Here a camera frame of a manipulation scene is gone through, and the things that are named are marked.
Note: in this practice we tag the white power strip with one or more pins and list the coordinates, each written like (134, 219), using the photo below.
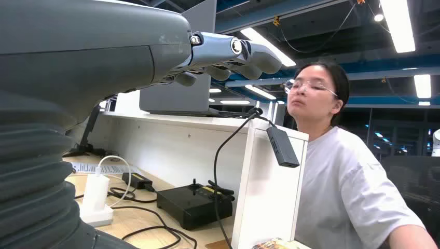
(98, 216)

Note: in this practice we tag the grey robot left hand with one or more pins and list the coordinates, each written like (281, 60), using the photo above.
(86, 51)

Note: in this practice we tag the black desk stand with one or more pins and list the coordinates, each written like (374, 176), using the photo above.
(90, 127)

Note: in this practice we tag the printed paper sheet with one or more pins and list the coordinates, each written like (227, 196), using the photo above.
(103, 168)

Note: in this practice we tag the black usb hub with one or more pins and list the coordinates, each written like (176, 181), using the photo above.
(283, 147)

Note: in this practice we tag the clear eyeglasses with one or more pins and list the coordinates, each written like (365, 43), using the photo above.
(311, 86)

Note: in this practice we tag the grey laptop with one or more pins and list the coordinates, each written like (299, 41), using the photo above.
(172, 98)

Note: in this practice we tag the white charger plug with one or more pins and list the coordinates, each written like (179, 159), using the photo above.
(95, 189)

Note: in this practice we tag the round ceiling spotlight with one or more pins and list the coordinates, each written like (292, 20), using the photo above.
(378, 17)

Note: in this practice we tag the black box with yellow label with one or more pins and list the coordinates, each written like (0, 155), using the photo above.
(192, 209)

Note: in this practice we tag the brown cardboard piece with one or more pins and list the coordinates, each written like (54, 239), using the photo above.
(218, 244)

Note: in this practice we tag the small black adapter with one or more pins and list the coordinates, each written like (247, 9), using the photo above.
(135, 180)

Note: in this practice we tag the ceiling light panel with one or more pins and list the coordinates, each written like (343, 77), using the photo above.
(268, 47)
(398, 27)
(422, 86)
(234, 102)
(260, 92)
(215, 90)

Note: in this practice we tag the white desk riser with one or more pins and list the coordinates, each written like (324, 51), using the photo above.
(268, 192)

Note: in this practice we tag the person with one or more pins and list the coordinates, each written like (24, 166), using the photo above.
(343, 192)

